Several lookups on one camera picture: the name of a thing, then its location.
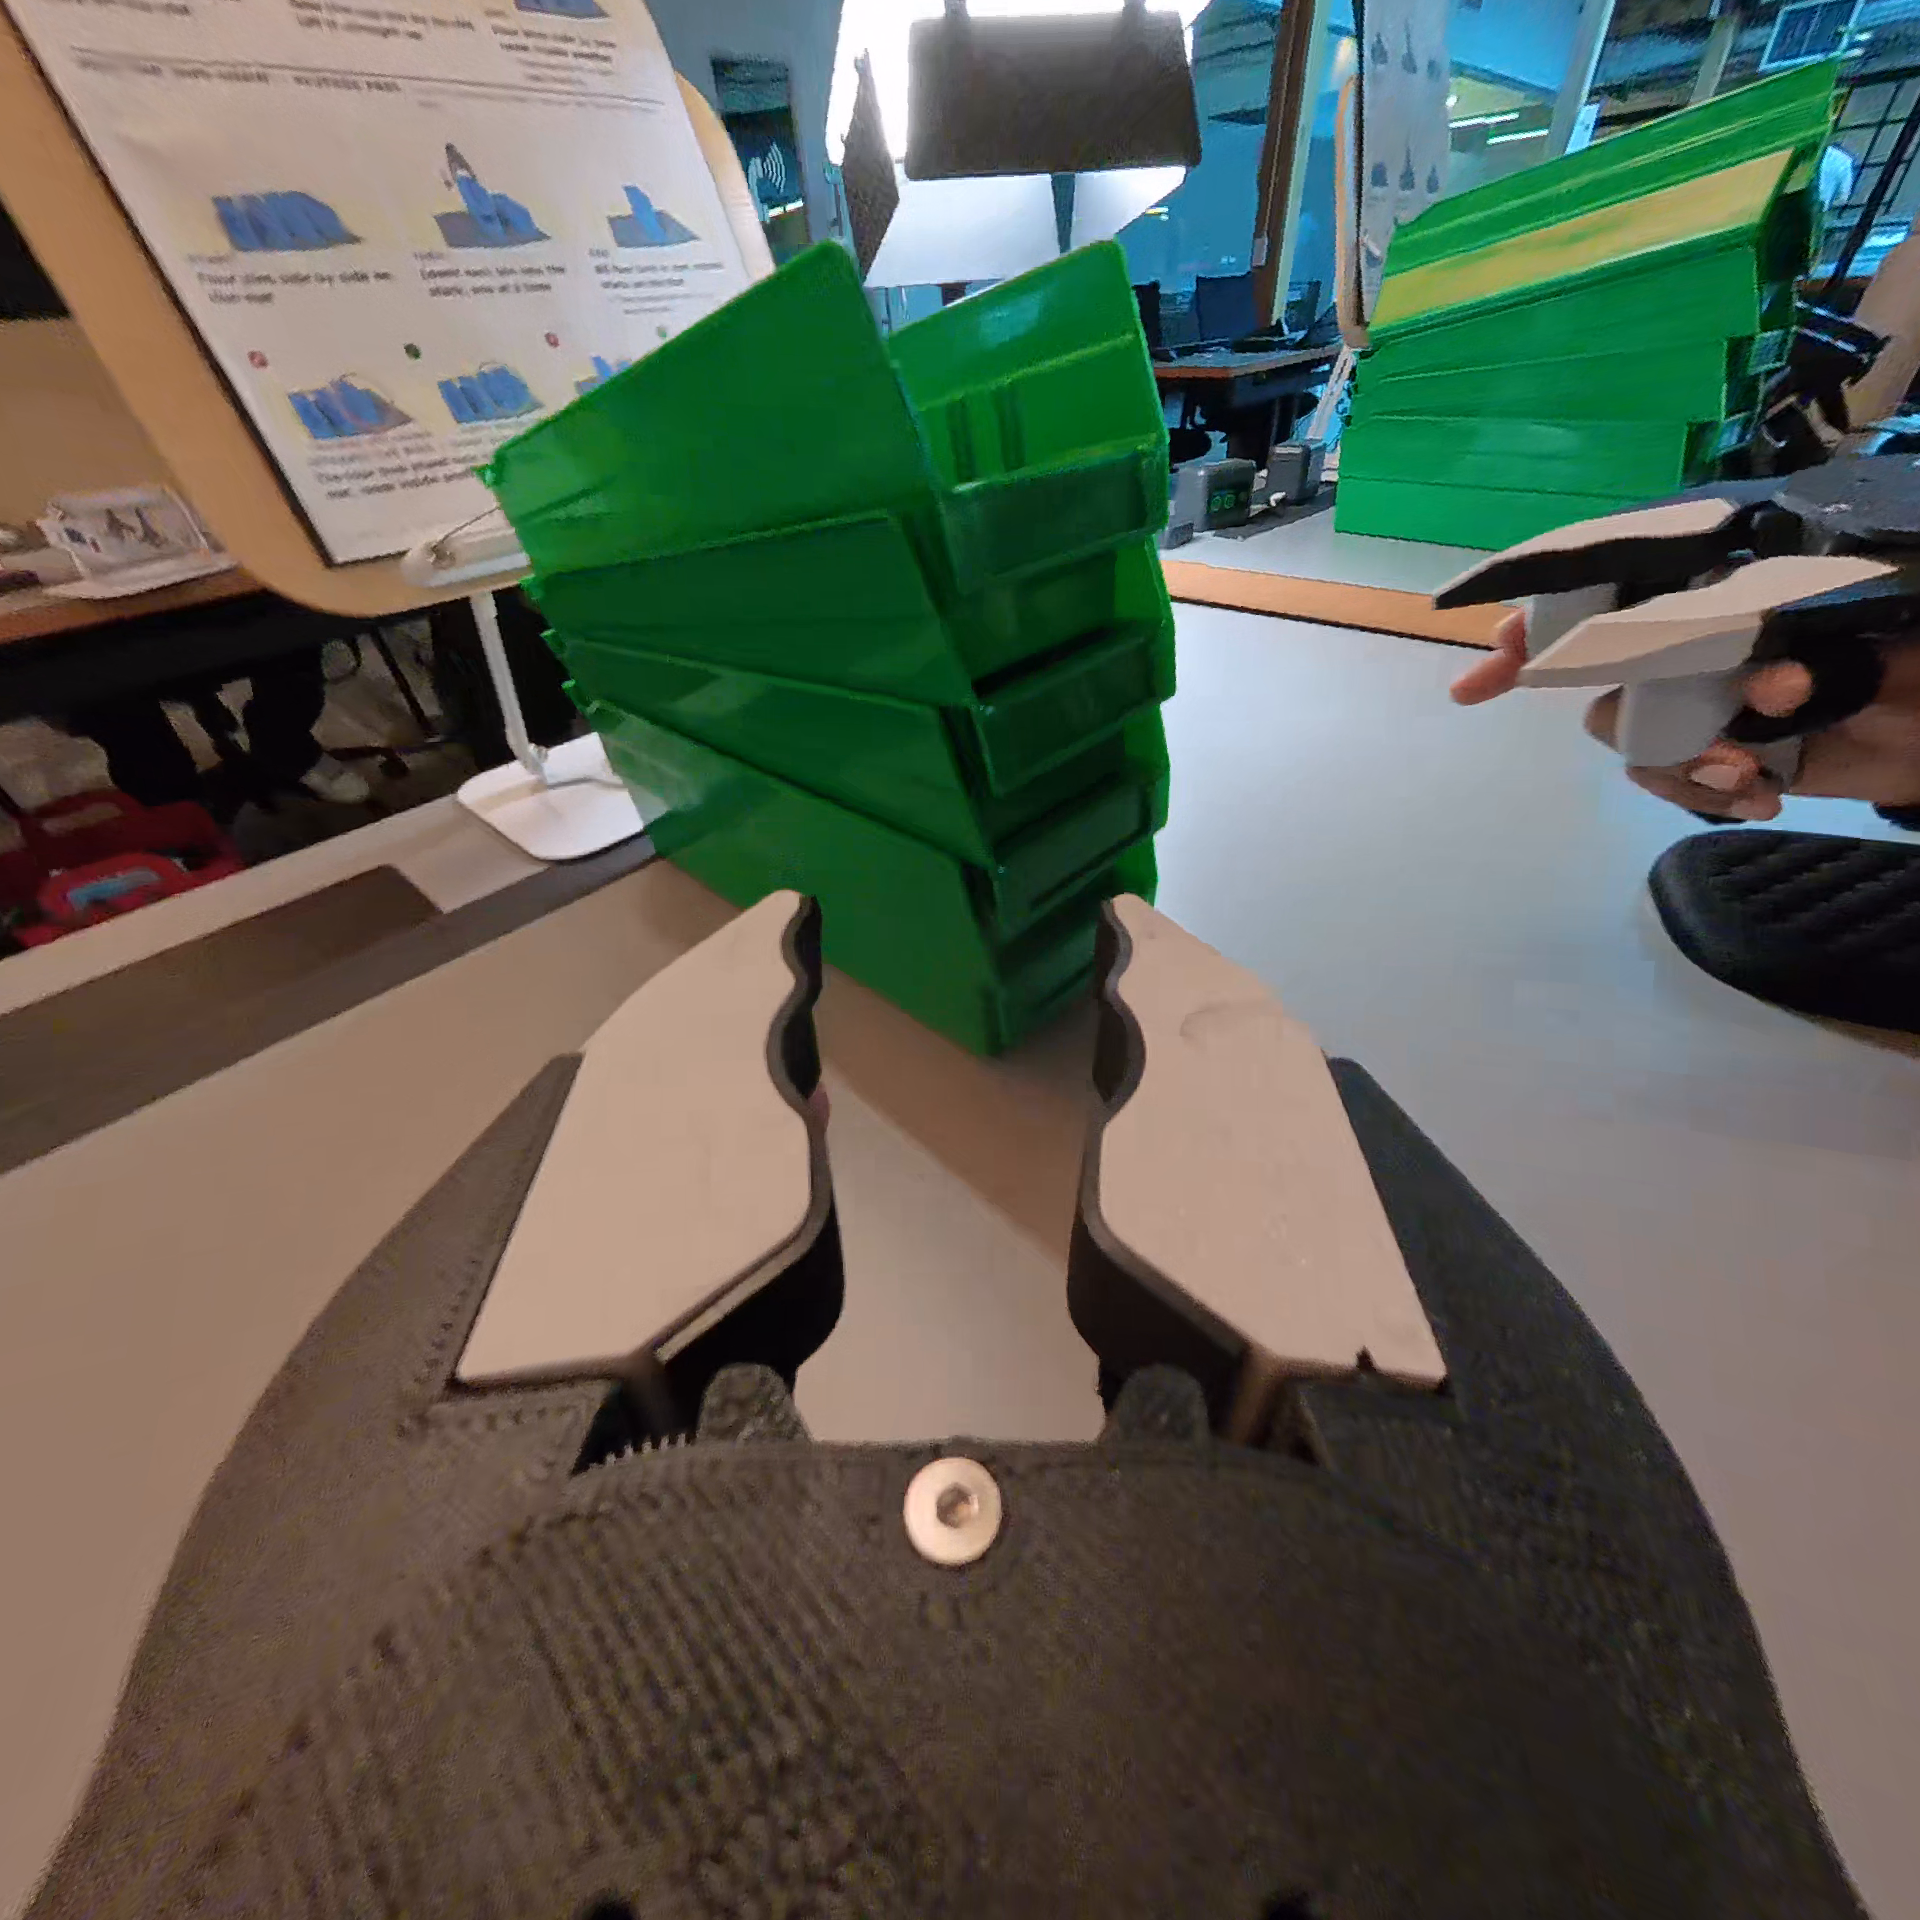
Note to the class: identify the stack of green bins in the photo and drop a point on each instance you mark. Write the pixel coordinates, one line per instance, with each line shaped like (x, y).
(1501, 465)

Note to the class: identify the black textured pad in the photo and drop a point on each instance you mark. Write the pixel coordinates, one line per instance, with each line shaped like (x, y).
(1799, 931)

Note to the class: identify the person's right hand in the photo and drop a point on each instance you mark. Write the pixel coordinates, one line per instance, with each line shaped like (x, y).
(1861, 758)

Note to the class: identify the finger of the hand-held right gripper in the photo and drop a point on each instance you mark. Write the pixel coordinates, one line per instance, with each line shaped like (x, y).
(1621, 542)
(1651, 639)

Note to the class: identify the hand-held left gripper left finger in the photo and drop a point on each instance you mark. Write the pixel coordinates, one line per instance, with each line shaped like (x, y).
(662, 1171)

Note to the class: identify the wooden instruction board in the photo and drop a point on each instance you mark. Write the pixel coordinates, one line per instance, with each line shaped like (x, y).
(360, 592)

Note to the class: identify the wooden background table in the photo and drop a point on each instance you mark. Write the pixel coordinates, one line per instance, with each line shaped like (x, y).
(91, 609)

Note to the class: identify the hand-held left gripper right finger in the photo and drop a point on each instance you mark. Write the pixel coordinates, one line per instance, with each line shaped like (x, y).
(1245, 1185)

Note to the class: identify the white board stand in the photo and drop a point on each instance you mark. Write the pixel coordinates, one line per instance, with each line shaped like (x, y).
(556, 803)

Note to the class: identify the printed instruction sheet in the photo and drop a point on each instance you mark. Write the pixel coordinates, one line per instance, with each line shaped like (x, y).
(376, 224)

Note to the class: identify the small clear card stand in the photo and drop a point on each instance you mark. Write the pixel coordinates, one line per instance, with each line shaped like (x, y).
(119, 533)

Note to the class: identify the green plastic bin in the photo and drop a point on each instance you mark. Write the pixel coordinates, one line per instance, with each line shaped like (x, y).
(1074, 720)
(1079, 855)
(751, 600)
(840, 901)
(720, 422)

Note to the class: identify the red container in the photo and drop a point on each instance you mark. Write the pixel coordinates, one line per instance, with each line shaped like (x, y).
(106, 886)

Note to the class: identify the grey desk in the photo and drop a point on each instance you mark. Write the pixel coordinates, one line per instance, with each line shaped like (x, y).
(1424, 1051)

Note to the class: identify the black flat panel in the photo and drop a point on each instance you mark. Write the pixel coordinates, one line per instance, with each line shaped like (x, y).
(1051, 105)

